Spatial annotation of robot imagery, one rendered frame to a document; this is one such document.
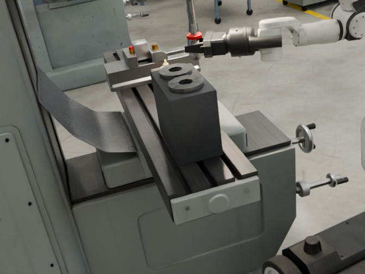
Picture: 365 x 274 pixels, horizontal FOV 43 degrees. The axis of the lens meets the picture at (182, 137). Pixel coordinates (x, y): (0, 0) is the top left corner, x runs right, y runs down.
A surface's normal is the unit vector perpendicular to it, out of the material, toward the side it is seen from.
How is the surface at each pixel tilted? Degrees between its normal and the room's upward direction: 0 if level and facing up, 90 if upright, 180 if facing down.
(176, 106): 90
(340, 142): 0
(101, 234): 90
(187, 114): 90
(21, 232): 88
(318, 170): 0
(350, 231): 0
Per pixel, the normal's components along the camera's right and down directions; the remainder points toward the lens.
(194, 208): 0.28, 0.43
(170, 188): -0.13, -0.87
